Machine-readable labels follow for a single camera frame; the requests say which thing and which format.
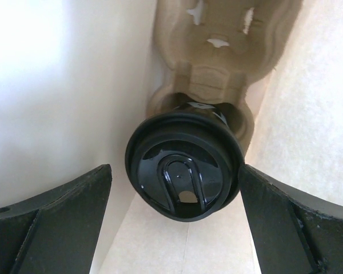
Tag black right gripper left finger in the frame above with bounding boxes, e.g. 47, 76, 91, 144
0, 164, 112, 273

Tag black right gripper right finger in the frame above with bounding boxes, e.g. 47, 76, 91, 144
238, 164, 343, 273

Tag black cup lid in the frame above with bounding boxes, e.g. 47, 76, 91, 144
125, 110, 244, 222

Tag brown pulp cup carrier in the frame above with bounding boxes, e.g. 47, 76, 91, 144
146, 1, 302, 152

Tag black takeout coffee cup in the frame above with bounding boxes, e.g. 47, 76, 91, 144
173, 101, 229, 127

